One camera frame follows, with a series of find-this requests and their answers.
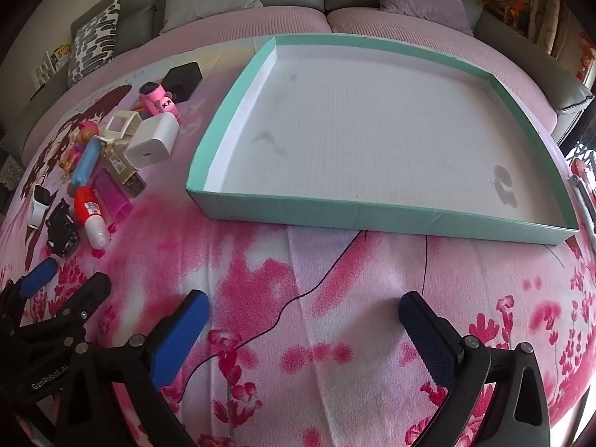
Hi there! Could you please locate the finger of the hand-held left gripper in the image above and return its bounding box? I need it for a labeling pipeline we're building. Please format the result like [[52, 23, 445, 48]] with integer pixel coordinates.
[[28, 272, 112, 336], [0, 257, 58, 324]]

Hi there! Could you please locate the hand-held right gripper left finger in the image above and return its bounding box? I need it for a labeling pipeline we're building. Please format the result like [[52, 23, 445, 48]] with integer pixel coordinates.
[[55, 289, 211, 447]]

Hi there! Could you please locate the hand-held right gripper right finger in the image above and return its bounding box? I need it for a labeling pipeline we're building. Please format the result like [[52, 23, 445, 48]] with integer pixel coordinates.
[[399, 291, 551, 447]]

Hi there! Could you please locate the black toy car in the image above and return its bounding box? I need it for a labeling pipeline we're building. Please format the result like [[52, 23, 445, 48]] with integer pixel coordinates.
[[45, 199, 81, 258]]

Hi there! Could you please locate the white round tape roll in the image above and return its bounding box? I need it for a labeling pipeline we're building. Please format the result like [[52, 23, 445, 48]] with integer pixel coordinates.
[[26, 184, 51, 230]]

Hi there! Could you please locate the red and white bottle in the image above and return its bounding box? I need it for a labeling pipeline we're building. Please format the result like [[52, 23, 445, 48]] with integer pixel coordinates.
[[73, 186, 111, 250]]

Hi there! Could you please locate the gold patterned lighter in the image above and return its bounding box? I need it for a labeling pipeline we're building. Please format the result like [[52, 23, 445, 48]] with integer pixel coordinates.
[[103, 142, 147, 196]]

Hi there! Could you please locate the dog toy with pink helmet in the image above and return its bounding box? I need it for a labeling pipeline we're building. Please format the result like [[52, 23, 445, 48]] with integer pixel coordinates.
[[60, 120, 99, 173]]

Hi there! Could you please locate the white charger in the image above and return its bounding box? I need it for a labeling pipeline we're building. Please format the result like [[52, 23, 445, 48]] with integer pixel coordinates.
[[125, 112, 180, 169]]

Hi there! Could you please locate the white phone holder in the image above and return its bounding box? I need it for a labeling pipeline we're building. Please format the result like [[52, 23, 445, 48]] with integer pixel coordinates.
[[99, 111, 143, 146]]

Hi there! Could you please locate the teal cardboard box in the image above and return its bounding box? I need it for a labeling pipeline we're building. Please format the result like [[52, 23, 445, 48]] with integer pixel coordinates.
[[185, 34, 580, 246]]

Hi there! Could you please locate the pink smart band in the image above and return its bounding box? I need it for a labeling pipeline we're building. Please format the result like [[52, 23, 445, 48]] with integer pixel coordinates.
[[139, 82, 180, 119]]

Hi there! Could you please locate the black charger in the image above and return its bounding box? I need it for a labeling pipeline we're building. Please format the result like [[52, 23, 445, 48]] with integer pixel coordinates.
[[164, 62, 204, 102]]

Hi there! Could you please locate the printed cartoon blanket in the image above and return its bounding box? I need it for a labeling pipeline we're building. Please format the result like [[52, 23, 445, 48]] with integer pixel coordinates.
[[0, 42, 596, 447]]

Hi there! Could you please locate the white rack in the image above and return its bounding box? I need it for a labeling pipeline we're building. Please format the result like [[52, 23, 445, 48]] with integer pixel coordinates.
[[30, 51, 59, 89]]

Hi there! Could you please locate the black and white patterned pillow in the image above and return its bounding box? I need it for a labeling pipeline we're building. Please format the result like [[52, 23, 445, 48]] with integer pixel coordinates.
[[66, 0, 123, 89]]

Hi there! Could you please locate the black and white patterned mat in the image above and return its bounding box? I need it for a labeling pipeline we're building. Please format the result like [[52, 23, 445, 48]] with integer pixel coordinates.
[[563, 142, 596, 166]]

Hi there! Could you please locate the red decoration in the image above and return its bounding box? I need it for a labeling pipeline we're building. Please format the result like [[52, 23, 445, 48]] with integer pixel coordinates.
[[576, 32, 596, 82]]

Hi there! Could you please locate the patterned beige curtain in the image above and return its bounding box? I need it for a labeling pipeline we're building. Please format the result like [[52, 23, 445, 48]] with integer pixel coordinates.
[[526, 0, 583, 61]]

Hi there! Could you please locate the red and grey frame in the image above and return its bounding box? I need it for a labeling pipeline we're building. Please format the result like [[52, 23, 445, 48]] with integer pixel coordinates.
[[568, 158, 596, 243]]

